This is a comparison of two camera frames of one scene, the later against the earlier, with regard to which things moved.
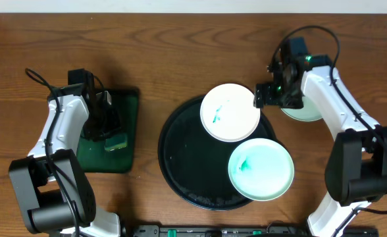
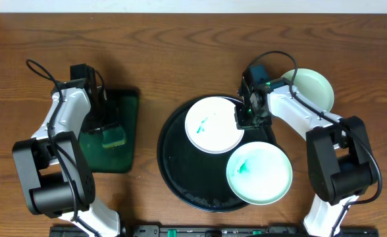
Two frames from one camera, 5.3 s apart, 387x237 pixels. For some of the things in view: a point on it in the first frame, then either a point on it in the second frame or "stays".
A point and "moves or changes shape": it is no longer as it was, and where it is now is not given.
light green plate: x=261 y=169 stays
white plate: x=228 y=114 moves or changes shape
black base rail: x=241 y=230 stays
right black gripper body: x=278 y=95 → x=250 y=118
